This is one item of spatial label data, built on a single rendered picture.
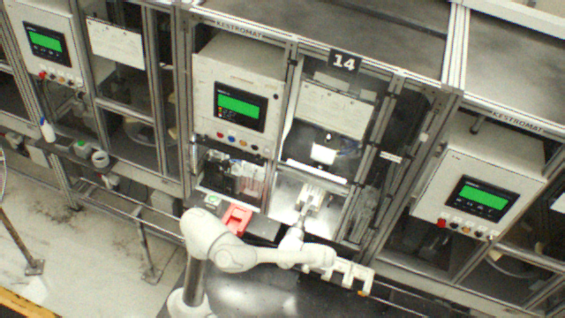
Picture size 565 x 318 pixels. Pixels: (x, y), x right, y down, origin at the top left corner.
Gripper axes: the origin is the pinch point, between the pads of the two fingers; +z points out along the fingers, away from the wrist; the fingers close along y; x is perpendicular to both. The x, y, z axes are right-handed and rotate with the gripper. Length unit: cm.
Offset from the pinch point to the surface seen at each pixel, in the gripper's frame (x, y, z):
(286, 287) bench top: -4.2, -36.0, -33.4
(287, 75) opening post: 21, 82, -7
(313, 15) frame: 21, 97, 18
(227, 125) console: 45, 45, -9
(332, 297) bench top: -30, -36, -29
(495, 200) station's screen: -76, 59, -12
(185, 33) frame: 66, 88, -8
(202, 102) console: 58, 55, -9
